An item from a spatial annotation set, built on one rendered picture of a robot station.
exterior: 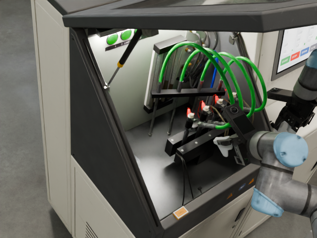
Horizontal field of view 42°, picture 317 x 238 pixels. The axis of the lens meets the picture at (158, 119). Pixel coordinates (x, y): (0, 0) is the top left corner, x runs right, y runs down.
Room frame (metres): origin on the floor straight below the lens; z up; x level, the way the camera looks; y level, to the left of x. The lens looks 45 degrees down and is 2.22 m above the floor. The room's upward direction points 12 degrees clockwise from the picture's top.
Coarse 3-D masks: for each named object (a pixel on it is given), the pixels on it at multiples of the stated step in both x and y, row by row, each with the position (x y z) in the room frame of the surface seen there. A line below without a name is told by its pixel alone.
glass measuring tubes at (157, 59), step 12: (180, 36) 1.44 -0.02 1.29; (156, 48) 1.34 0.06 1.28; (168, 48) 1.36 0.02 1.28; (180, 48) 1.42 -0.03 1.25; (156, 60) 1.34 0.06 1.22; (168, 60) 1.39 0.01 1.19; (156, 72) 1.34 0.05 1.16; (168, 72) 1.39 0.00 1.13; (156, 84) 1.34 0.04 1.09; (168, 84) 1.43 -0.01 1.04; (144, 108) 1.34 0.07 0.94
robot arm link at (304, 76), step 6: (312, 54) 1.02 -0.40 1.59; (306, 60) 1.04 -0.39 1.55; (312, 60) 1.01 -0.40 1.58; (306, 66) 1.02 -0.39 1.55; (312, 66) 1.00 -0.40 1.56; (306, 72) 1.01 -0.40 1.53; (312, 72) 1.00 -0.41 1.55; (300, 78) 1.02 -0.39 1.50; (306, 78) 1.00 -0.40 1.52; (312, 78) 0.99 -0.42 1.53; (300, 84) 1.01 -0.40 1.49; (306, 84) 1.00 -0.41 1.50; (312, 84) 0.99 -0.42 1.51; (312, 90) 0.99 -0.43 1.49
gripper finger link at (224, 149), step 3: (216, 138) 0.85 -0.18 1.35; (219, 138) 0.84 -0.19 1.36; (222, 138) 0.83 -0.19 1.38; (225, 138) 0.82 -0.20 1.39; (213, 141) 0.85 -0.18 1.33; (216, 141) 0.83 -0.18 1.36; (231, 144) 0.81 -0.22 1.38; (219, 147) 0.83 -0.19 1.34; (222, 147) 0.82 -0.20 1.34; (225, 147) 0.81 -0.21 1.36; (228, 147) 0.81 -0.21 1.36; (231, 147) 0.80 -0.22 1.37; (222, 150) 0.82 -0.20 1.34; (225, 150) 0.81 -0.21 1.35; (222, 153) 0.82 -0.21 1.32; (225, 153) 0.81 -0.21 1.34; (225, 156) 0.81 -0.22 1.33
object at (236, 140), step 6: (234, 138) 0.79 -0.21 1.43; (234, 144) 0.78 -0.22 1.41; (240, 144) 0.77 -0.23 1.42; (246, 144) 0.77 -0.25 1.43; (240, 150) 0.76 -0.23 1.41; (246, 150) 0.77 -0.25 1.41; (234, 156) 0.78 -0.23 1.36; (240, 156) 0.76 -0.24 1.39; (246, 156) 0.76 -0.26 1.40; (252, 156) 0.72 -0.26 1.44; (252, 162) 0.74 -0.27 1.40; (258, 162) 0.72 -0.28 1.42
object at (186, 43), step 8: (176, 48) 1.25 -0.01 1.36; (200, 48) 1.17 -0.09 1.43; (168, 56) 1.27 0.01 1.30; (208, 56) 1.14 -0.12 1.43; (216, 64) 1.12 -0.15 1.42; (160, 72) 1.29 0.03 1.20; (160, 80) 1.28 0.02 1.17; (224, 80) 1.08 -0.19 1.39; (232, 96) 1.05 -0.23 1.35; (216, 128) 1.06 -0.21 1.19; (224, 128) 1.04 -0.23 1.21
